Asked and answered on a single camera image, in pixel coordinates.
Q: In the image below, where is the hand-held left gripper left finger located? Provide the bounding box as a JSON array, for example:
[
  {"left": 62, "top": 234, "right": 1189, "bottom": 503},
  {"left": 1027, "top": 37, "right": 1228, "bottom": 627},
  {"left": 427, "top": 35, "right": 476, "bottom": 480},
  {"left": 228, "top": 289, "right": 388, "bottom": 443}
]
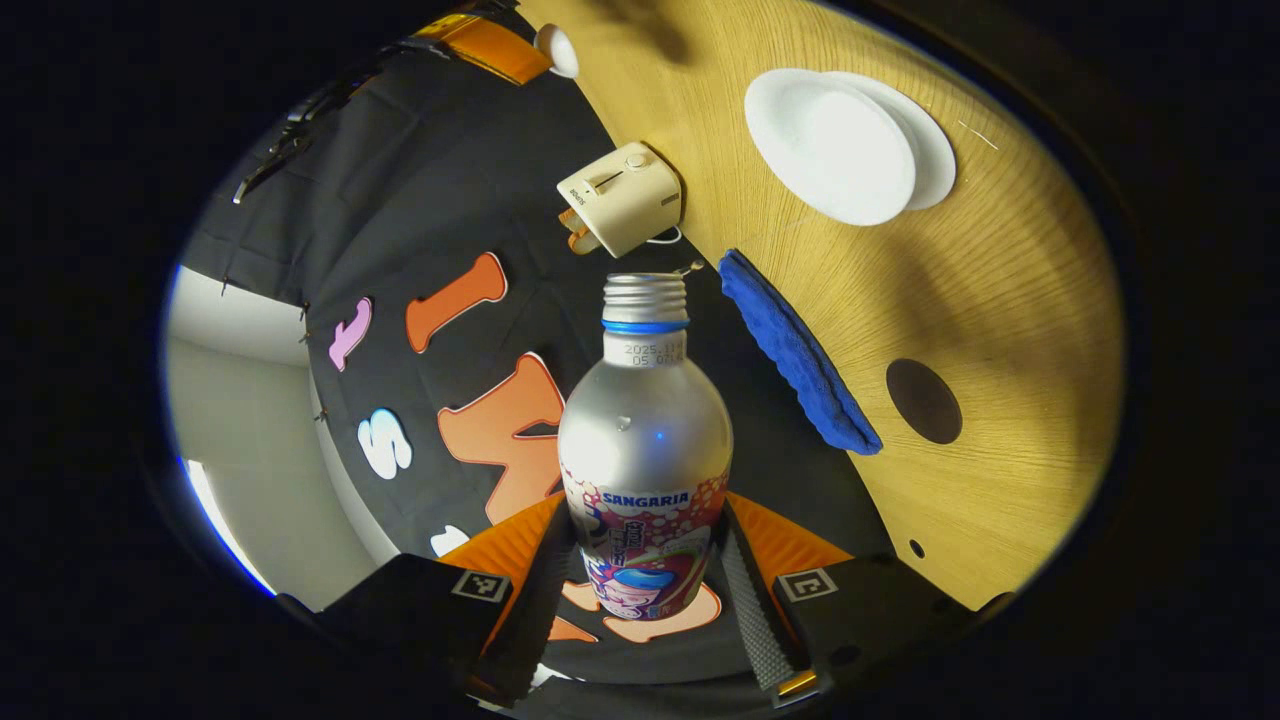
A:
[{"left": 280, "top": 493, "right": 579, "bottom": 706}]

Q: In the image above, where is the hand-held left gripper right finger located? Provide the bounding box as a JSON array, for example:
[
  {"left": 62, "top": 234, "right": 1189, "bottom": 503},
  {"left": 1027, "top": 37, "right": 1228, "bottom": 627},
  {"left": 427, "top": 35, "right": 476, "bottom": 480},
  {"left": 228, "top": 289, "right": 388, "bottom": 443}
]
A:
[{"left": 718, "top": 492, "right": 986, "bottom": 706}]

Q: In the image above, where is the silver water bottle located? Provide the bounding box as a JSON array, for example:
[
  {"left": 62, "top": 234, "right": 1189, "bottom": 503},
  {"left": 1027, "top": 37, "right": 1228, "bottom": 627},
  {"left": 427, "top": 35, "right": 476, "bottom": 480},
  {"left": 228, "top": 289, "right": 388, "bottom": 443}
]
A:
[{"left": 557, "top": 273, "right": 734, "bottom": 622}]

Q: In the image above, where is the dark round coaster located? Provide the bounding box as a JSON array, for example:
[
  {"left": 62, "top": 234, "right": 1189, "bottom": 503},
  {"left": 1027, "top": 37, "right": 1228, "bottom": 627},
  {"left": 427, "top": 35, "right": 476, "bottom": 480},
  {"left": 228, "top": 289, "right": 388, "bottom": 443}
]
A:
[{"left": 886, "top": 358, "right": 964, "bottom": 446}]

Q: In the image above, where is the white teacup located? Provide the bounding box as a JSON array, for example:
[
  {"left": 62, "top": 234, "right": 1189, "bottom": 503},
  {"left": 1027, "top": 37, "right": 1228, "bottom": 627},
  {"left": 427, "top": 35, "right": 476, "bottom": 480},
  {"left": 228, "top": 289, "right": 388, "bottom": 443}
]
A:
[{"left": 744, "top": 68, "right": 918, "bottom": 227}]

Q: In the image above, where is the cream toaster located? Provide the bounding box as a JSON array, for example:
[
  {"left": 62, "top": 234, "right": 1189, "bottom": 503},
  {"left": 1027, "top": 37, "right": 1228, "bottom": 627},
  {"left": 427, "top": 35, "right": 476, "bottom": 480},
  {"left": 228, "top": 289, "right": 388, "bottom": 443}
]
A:
[{"left": 556, "top": 141, "right": 683, "bottom": 259}]

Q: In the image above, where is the blue cloth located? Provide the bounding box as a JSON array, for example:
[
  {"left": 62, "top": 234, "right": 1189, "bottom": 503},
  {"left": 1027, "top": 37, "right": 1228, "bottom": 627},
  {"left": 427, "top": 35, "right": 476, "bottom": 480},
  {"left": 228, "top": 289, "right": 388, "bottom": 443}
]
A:
[{"left": 718, "top": 249, "right": 884, "bottom": 457}]

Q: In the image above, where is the white saucer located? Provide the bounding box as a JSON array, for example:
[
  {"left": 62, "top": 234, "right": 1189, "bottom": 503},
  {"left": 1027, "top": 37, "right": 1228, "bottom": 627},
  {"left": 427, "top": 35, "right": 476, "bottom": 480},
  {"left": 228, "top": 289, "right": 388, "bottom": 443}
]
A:
[{"left": 825, "top": 70, "right": 958, "bottom": 212}]

